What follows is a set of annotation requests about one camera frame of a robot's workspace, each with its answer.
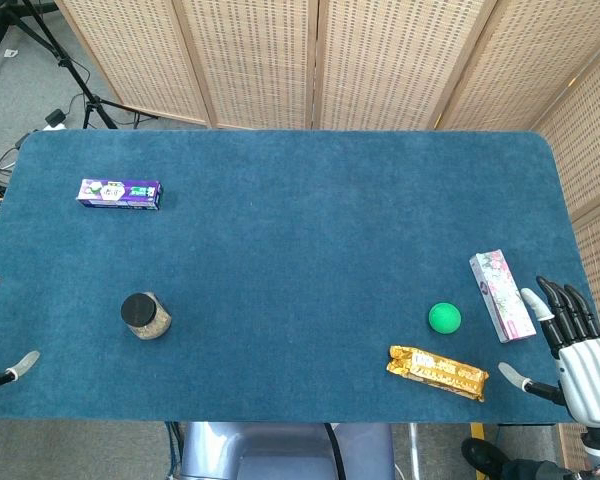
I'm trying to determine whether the purple toothpaste box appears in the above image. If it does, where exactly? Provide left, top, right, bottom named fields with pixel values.
left=75, top=178, right=164, bottom=212

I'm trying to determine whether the black tripod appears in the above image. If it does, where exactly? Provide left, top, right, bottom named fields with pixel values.
left=27, top=0, right=159, bottom=130

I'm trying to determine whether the black torso cable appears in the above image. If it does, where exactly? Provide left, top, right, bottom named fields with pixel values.
left=323, top=423, right=347, bottom=480

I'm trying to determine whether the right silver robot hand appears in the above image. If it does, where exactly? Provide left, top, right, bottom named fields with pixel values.
left=498, top=275, right=600, bottom=427

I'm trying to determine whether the blue carpet table mat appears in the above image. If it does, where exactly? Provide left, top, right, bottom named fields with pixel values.
left=0, top=128, right=600, bottom=425

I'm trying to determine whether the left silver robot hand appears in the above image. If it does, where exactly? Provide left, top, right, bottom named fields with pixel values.
left=0, top=273, right=41, bottom=397

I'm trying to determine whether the grey robot torso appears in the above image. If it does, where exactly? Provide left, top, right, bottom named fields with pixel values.
left=179, top=422, right=396, bottom=480

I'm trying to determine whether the black office chair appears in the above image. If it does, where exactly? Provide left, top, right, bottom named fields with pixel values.
left=0, top=0, right=37, bottom=79

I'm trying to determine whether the black-lidded glass jar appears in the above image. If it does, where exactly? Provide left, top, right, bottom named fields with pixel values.
left=120, top=291, right=174, bottom=342

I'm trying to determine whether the green ball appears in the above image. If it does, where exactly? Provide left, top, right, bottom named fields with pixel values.
left=427, top=301, right=463, bottom=335

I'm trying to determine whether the gold foil snack package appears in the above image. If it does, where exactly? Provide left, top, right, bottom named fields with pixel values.
left=386, top=344, right=490, bottom=403

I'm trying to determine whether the floral pink white box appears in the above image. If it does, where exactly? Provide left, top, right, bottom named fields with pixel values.
left=468, top=251, right=538, bottom=344

